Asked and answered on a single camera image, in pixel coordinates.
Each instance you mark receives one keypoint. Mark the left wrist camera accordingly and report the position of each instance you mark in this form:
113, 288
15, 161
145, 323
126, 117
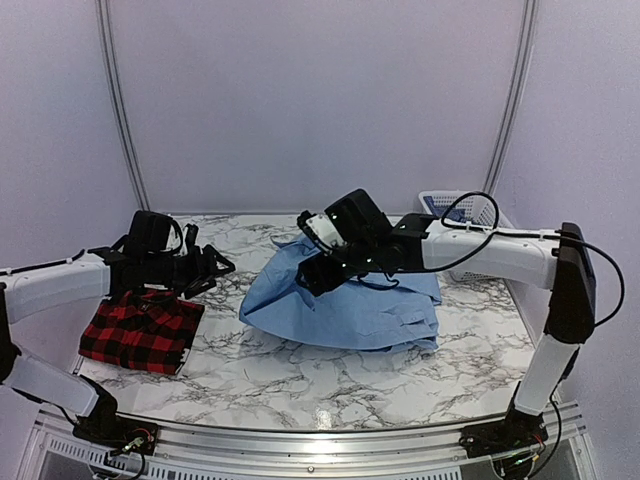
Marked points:
187, 238

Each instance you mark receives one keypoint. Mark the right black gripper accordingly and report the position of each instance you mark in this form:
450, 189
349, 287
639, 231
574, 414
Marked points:
316, 271

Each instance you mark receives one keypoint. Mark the blue patterned shirt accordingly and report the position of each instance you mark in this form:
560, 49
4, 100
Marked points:
439, 205

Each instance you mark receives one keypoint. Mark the left aluminium wall post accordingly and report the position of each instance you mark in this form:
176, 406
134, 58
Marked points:
116, 95

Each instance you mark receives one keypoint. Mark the aluminium front frame rail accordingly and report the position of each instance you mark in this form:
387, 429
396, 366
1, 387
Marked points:
184, 451

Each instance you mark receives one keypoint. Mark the red black plaid shirt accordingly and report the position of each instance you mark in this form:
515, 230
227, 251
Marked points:
151, 332

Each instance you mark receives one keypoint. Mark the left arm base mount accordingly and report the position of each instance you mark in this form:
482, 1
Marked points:
122, 435

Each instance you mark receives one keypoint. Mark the right aluminium wall post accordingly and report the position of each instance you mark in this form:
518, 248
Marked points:
515, 92

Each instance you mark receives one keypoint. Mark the light blue long sleeve shirt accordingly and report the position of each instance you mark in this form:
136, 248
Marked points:
373, 315

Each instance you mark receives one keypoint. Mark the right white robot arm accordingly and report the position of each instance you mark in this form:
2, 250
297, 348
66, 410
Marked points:
441, 340

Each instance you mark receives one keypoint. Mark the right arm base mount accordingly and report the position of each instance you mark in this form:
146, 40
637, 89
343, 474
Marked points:
497, 437

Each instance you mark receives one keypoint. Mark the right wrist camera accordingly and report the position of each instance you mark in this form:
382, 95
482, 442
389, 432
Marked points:
321, 231

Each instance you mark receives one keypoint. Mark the aluminium wall post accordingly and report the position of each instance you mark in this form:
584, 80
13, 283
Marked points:
515, 92
116, 95

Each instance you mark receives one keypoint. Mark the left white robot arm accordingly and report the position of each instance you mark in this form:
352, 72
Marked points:
155, 251

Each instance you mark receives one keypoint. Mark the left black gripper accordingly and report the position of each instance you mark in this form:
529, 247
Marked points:
197, 271

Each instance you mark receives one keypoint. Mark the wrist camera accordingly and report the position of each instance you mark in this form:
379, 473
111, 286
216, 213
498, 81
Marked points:
187, 238
321, 231

